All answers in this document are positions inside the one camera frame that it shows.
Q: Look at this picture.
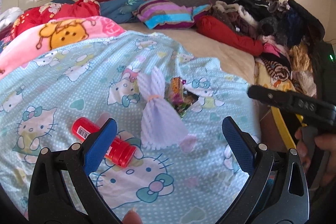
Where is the yellow rimmed trash bin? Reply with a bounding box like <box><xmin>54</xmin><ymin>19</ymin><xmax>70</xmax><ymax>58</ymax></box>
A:
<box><xmin>270</xmin><ymin>106</ymin><xmax>306</xmax><ymax>149</ymax></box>

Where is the person's right hand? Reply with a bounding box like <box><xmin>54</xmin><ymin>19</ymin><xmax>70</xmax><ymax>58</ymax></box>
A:
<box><xmin>294</xmin><ymin>126</ymin><xmax>335</xmax><ymax>189</ymax></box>

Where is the person's left hand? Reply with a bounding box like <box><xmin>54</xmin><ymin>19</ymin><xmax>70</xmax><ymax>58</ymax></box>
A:
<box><xmin>122</xmin><ymin>207</ymin><xmax>143</xmax><ymax>224</ymax></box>

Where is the red plastic bottle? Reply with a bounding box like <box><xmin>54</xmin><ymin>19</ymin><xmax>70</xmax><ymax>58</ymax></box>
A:
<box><xmin>71</xmin><ymin>117</ymin><xmax>135</xmax><ymax>173</ymax></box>

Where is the light blue Hello Kitty sheet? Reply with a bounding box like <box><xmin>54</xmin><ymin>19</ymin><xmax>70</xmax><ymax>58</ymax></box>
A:
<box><xmin>1</xmin><ymin>31</ymin><xmax>261</xmax><ymax>223</ymax></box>

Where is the colourful dark candy wrapper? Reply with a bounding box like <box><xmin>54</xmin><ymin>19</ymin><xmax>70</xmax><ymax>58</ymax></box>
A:
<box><xmin>167</xmin><ymin>77</ymin><xmax>199</xmax><ymax>118</ymax></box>

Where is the pile of mixed clothes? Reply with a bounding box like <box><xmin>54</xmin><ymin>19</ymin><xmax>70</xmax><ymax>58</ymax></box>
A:
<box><xmin>211</xmin><ymin>0</ymin><xmax>325</xmax><ymax>97</ymax></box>

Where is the red pillow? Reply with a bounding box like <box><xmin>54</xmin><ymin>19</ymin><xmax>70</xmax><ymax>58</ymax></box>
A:
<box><xmin>196</xmin><ymin>15</ymin><xmax>263</xmax><ymax>57</ymax></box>

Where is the pink Pooh bear blanket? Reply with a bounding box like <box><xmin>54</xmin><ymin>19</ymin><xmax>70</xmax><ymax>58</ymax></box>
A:
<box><xmin>0</xmin><ymin>16</ymin><xmax>125</xmax><ymax>79</ymax></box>

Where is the red floral quilt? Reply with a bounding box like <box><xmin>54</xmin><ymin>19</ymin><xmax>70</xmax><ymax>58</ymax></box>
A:
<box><xmin>1</xmin><ymin>0</ymin><xmax>100</xmax><ymax>39</ymax></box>

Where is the dark blue floral quilt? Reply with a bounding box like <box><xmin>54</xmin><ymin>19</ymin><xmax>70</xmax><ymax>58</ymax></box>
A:
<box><xmin>52</xmin><ymin>0</ymin><xmax>148</xmax><ymax>24</ymax></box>

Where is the striped purple blue pillow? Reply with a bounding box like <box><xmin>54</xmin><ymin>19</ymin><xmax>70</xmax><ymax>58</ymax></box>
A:
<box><xmin>133</xmin><ymin>0</ymin><xmax>212</xmax><ymax>30</ymax></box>

